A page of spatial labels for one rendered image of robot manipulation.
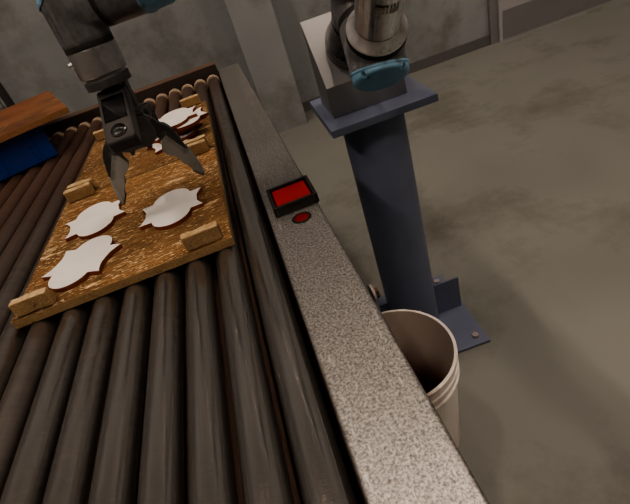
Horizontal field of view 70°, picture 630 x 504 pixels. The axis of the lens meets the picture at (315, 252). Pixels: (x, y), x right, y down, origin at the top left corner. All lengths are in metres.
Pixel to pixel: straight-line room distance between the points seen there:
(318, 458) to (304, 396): 0.07
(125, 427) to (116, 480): 0.06
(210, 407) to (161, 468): 0.07
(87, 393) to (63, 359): 0.10
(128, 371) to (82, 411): 0.06
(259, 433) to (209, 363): 0.12
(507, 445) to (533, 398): 0.17
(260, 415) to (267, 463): 0.05
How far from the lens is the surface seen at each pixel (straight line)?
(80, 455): 0.57
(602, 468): 1.46
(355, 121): 1.12
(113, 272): 0.77
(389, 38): 0.91
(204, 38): 3.86
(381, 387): 0.45
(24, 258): 1.04
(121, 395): 0.58
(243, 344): 0.54
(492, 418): 1.50
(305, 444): 0.43
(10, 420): 0.67
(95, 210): 1.00
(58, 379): 0.67
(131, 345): 0.64
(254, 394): 0.49
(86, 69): 0.79
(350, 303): 0.53
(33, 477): 0.59
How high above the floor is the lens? 1.28
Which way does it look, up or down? 35 degrees down
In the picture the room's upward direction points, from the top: 20 degrees counter-clockwise
